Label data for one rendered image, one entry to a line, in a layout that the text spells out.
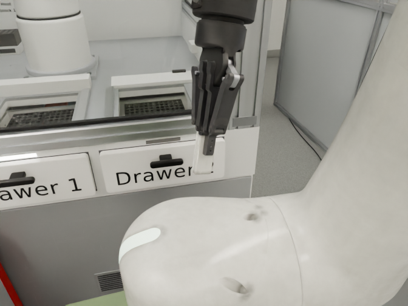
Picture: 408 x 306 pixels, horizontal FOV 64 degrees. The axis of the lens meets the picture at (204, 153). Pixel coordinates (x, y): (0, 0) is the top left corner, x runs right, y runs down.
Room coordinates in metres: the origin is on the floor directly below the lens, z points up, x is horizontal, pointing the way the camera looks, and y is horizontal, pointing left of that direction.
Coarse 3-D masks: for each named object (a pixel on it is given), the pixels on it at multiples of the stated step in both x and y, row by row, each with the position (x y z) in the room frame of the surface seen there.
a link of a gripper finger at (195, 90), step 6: (192, 66) 0.54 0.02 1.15; (192, 72) 0.53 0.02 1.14; (192, 78) 0.52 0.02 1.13; (198, 78) 0.52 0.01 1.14; (192, 84) 0.52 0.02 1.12; (198, 84) 0.51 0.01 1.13; (192, 90) 0.51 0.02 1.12; (198, 90) 0.51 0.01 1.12; (192, 96) 0.51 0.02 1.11; (198, 96) 0.50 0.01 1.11; (192, 102) 0.50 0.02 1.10; (198, 102) 0.50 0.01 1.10; (192, 108) 0.50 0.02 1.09; (192, 114) 0.49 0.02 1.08; (192, 120) 0.49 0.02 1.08
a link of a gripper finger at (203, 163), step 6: (198, 138) 0.45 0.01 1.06; (204, 138) 0.45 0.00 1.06; (198, 144) 0.45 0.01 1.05; (198, 150) 0.44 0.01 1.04; (198, 156) 0.44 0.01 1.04; (204, 156) 0.44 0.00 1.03; (210, 156) 0.45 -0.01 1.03; (198, 162) 0.44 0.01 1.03; (204, 162) 0.44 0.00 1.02; (210, 162) 0.44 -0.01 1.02; (198, 168) 0.43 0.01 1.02; (204, 168) 0.44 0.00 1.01; (210, 168) 0.44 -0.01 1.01
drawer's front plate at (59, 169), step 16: (32, 160) 0.58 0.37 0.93; (48, 160) 0.58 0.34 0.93; (64, 160) 0.59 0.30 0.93; (80, 160) 0.59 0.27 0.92; (0, 176) 0.56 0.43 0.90; (32, 176) 0.57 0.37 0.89; (48, 176) 0.58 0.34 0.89; (64, 176) 0.58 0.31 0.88; (80, 176) 0.59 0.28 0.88; (0, 192) 0.55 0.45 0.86; (32, 192) 0.57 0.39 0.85; (48, 192) 0.57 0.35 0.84; (64, 192) 0.58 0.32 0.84; (80, 192) 0.59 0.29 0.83
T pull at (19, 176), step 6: (12, 174) 0.55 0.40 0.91; (18, 174) 0.55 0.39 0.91; (24, 174) 0.56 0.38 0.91; (0, 180) 0.53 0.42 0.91; (6, 180) 0.53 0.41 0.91; (12, 180) 0.53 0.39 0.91; (18, 180) 0.53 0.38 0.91; (24, 180) 0.53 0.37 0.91; (30, 180) 0.54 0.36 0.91; (0, 186) 0.52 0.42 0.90; (6, 186) 0.53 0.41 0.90
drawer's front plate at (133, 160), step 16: (160, 144) 0.64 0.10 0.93; (176, 144) 0.64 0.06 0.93; (192, 144) 0.65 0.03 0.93; (224, 144) 0.66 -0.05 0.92; (112, 160) 0.61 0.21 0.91; (128, 160) 0.61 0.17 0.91; (144, 160) 0.62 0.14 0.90; (192, 160) 0.65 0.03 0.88; (224, 160) 0.66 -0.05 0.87; (112, 176) 0.61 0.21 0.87; (144, 176) 0.62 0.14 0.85; (192, 176) 0.65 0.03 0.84; (208, 176) 0.65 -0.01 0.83
